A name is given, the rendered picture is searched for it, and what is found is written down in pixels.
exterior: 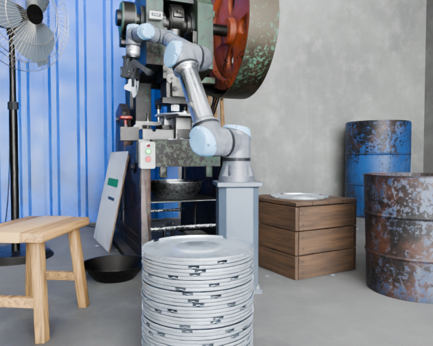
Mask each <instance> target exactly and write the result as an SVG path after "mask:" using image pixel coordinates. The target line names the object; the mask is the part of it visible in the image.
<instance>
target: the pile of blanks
mask: <svg viewBox="0 0 433 346"><path fill-rule="evenodd" d="M253 251H254V250H253ZM253 251H252V252H251V253H249V254H247V255H244V256H242V257H238V258H234V259H227V260H221V261H213V262H177V261H170V260H164V259H157V258H154V257H151V256H148V255H146V254H144V253H143V252H142V289H141V295H142V346H253V315H254V306H253V298H254V291H253V289H254V276H253V273H254V261H253V260H254V254H253Z"/></svg>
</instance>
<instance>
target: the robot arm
mask: <svg viewBox="0 0 433 346"><path fill-rule="evenodd" d="M143 41H146V42H150V43H157V44H161V45H164V46H166V51H165V53H164V64H165V65H166V67H168V68H169V69H170V68H172V69H173V73H174V75H175V77H177V78H179V80H180V83H181V87H182V89H183V92H184V95H185V98H186V101H187V105H188V108H189V111H190V114H191V117H192V120H193V123H194V124H193V126H192V130H191V131H190V135H189V137H190V139H189V142H190V147H191V148H192V151H193V152H194V153H195V154H197V155H199V156H203V157H223V165H222V168H221V171H220V174H219V182H229V183H246V182H254V181H255V176H254V172H253V169H252V165H251V132H250V129H249V128H248V127H245V126H239V125H233V124H228V125H224V126H223V127H221V125H220V122H219V120H218V119H217V118H215V117H214V116H213V114H212V111H211V108H210V105H209V102H208V99H207V96H206V92H205V90H204V87H203V85H202V82H201V78H200V76H199V72H202V71H205V70H207V69H208V68H209V67H210V65H211V64H212V53H211V51H210V50H209V49H208V48H207V47H204V46H202V45H195V44H193V43H191V42H189V41H187V40H185V39H184V38H182V37H180V36H178V35H177V34H176V33H175V32H173V31H170V30H163V29H159V28H156V27H153V26H152V25H151V24H150V23H144V24H141V25H137V24H128V25H127V27H126V55H125V56H122V58H123V67H120V77H121V78H125V79H127V80H129V83H128V84H126V85H125V86H124V89H126V90H127V91H131V92H132V95H133V97H135V96H136V95H137V92H138V89H139V85H140V69H141V70H142V71H143V72H144V73H145V74H146V75H148V76H152V75H153V73H154V72H153V71H152V70H151V69H149V68H147V67H145V66H144V65H143V64H141V63H140V62H138V61H136V60H139V59H140V50H141V42H143ZM121 70H122V74H121Z"/></svg>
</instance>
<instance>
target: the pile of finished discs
mask: <svg viewBox="0 0 433 346"><path fill-rule="evenodd" d="M271 197H272V198H281V199H291V200H319V199H326V198H329V196H328V195H325V194H323V195H319V194H310V193H284V194H283V195H282V194H271Z"/></svg>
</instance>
